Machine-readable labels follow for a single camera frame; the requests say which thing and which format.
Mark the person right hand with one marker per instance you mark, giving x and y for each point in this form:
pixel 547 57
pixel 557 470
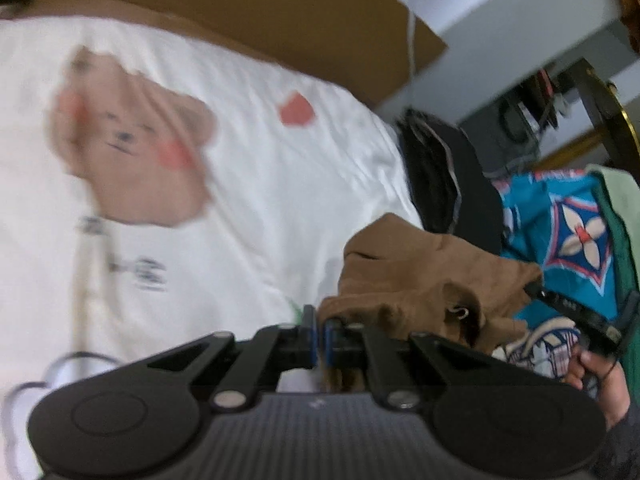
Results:
pixel 613 396

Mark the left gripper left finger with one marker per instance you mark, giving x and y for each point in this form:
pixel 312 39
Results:
pixel 260 362

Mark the black folded garment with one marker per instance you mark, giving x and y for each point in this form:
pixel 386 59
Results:
pixel 446 182

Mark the teal patterned blanket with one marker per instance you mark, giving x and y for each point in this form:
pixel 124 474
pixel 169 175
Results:
pixel 582 228

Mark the brown cardboard sheet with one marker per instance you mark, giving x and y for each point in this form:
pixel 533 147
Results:
pixel 361 45

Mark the brown t-shirt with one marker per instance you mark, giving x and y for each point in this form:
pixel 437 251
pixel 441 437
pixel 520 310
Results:
pixel 405 280

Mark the cream cartoon print blanket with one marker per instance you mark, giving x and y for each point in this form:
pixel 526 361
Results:
pixel 155 189

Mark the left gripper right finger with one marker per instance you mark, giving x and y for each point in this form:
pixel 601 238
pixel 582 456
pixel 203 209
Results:
pixel 356 347

